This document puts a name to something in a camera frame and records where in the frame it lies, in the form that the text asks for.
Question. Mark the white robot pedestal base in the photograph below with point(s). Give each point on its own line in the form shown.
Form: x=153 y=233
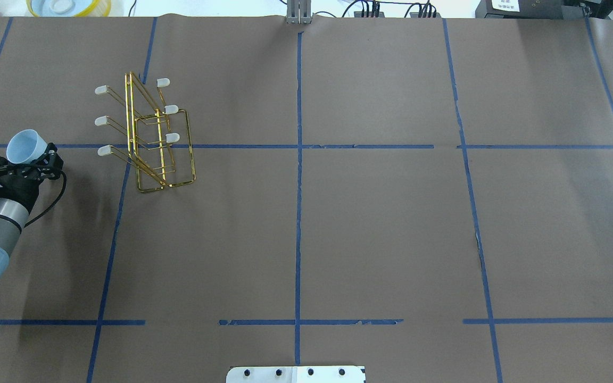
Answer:
x=314 y=373

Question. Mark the yellow tape roll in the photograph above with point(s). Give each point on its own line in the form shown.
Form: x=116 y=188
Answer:
x=68 y=9

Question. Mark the light blue plastic cup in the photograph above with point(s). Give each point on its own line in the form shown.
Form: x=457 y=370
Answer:
x=27 y=146

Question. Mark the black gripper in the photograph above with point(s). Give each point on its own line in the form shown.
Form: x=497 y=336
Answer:
x=25 y=188

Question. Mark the gold wire cup holder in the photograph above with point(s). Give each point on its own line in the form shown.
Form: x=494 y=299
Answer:
x=159 y=143

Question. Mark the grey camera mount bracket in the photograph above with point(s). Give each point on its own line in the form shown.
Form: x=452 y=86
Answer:
x=298 y=11

